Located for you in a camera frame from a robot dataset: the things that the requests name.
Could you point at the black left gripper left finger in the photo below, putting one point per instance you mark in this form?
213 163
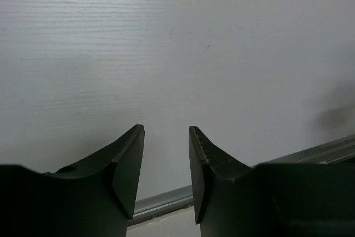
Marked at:
94 196

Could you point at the aluminium table edge rail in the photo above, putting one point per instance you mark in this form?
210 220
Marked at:
337 151

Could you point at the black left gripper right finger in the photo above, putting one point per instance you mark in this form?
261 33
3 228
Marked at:
269 199

